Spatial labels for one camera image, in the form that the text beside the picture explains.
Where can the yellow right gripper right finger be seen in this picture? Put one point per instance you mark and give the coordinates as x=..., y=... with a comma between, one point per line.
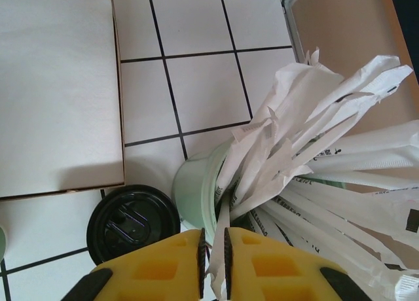
x=271, y=271

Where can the aluminium side rail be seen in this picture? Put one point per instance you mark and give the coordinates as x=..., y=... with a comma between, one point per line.
x=293, y=23

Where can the white paper napkins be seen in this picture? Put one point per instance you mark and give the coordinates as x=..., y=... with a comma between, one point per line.
x=55, y=91

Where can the mint green straw holder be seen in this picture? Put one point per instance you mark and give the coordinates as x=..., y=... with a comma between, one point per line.
x=190, y=189

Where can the black plastic cup lid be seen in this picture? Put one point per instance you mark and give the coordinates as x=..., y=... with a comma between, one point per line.
x=131, y=216

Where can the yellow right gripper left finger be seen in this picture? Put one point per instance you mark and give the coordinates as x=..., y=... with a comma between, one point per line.
x=147, y=271

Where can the brown cardboard napkin box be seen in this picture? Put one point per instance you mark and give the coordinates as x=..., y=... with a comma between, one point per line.
x=119, y=117

